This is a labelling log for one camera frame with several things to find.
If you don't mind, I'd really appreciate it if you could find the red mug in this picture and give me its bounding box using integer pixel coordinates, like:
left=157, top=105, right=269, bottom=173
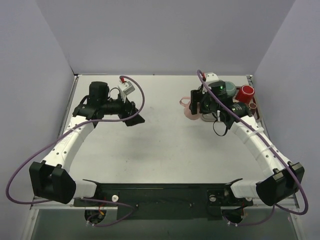
left=235, top=85, right=255, bottom=105

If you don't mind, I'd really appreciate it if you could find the brown striped small cup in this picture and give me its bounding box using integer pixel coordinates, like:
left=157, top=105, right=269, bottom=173
left=248, top=102, right=257, bottom=113

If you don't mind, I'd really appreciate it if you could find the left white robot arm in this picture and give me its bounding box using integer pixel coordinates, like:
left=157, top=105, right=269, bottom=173
left=29, top=76, right=145, bottom=206

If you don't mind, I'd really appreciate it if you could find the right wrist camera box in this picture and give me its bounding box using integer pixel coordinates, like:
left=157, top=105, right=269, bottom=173
left=202, top=72, right=219, bottom=82

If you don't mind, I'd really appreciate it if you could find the metal tray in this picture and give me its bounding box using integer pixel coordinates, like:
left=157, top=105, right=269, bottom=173
left=200, top=97, right=261, bottom=123

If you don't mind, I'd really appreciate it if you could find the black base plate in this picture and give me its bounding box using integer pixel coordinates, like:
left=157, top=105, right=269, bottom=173
left=74, top=183, right=253, bottom=221

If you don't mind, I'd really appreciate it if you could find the teal mug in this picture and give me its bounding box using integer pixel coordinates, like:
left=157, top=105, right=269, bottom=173
left=225, top=81, right=237, bottom=98

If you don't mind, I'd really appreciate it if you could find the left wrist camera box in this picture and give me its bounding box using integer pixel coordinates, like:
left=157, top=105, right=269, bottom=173
left=118, top=81, right=135, bottom=96

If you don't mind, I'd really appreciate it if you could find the pink mug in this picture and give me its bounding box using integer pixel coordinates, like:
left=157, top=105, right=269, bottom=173
left=179, top=96, right=201, bottom=121

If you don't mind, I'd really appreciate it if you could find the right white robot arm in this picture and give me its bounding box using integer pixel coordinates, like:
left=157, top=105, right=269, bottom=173
left=189, top=80, right=305, bottom=206

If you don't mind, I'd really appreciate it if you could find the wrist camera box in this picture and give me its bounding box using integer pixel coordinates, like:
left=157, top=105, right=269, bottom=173
left=202, top=72, right=219, bottom=82
left=118, top=81, right=135, bottom=96

